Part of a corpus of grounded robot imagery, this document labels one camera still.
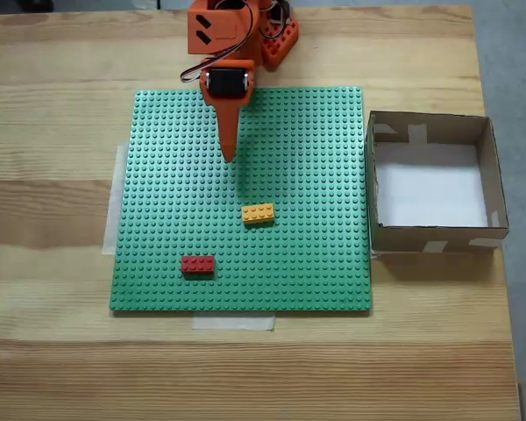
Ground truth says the yellow lego block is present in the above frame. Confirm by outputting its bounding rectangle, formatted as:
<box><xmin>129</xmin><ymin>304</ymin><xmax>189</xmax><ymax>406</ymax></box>
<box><xmin>241</xmin><ymin>203</ymin><xmax>276</xmax><ymax>227</ymax></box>

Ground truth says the cardboard box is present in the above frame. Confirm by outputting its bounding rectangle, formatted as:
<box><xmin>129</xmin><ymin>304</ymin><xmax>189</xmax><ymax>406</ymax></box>
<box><xmin>364</xmin><ymin>110</ymin><xmax>509</xmax><ymax>255</ymax></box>

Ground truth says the red lego block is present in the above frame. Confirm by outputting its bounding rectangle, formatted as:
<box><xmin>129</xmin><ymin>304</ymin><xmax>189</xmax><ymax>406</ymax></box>
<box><xmin>181</xmin><ymin>255</ymin><xmax>217</xmax><ymax>280</ymax></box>

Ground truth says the wide masking tape strip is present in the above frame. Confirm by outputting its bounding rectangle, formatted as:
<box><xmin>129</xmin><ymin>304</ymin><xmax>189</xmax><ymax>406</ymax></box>
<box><xmin>101</xmin><ymin>142</ymin><xmax>131</xmax><ymax>256</ymax></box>

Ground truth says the gripper servo cable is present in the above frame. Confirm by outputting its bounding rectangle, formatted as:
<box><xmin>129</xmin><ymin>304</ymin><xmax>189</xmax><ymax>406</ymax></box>
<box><xmin>179</xmin><ymin>0</ymin><xmax>253</xmax><ymax>84</ymax></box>

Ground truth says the green lego baseplate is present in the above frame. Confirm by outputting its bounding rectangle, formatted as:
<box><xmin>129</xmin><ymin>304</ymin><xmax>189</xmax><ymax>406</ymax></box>
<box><xmin>109</xmin><ymin>86</ymin><xmax>373</xmax><ymax>313</ymax></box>

